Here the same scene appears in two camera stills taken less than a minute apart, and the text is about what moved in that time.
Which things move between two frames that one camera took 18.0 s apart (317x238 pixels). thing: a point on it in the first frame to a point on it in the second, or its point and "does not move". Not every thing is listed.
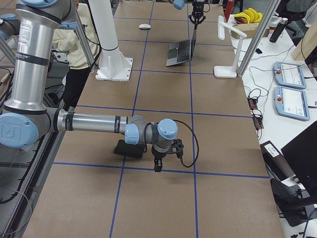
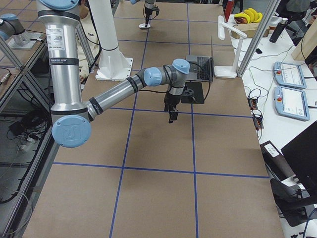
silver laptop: (181, 52) to (201, 68)
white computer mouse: (144, 26) does not move
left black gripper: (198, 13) to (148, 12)
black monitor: (301, 153) does not move
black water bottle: (278, 30) does not move
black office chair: (295, 205) does not move
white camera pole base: (114, 65) does not move
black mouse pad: (123, 148) to (197, 89)
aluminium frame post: (258, 36) does not move
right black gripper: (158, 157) to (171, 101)
